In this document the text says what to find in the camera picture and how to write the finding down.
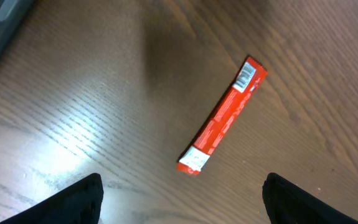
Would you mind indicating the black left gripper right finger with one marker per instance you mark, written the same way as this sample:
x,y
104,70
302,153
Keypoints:
x,y
286,203

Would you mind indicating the red white tube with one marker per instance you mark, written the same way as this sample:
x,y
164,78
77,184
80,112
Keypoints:
x,y
248,79

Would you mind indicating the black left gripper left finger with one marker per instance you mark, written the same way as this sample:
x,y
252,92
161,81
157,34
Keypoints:
x,y
80,203

